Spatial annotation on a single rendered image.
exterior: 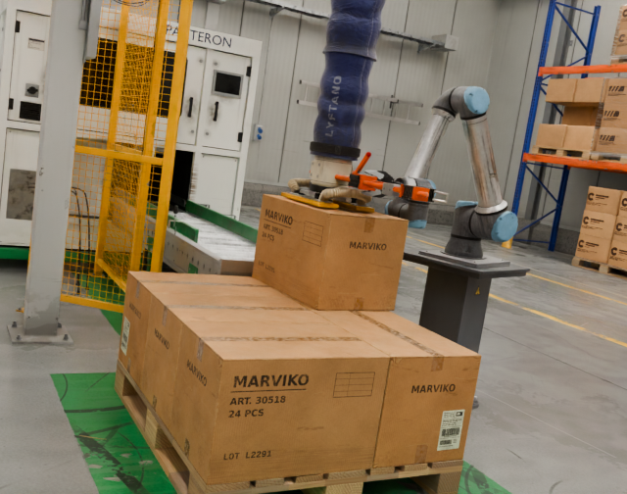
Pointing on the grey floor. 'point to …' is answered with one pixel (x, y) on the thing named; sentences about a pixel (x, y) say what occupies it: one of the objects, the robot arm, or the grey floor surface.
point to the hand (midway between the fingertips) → (365, 182)
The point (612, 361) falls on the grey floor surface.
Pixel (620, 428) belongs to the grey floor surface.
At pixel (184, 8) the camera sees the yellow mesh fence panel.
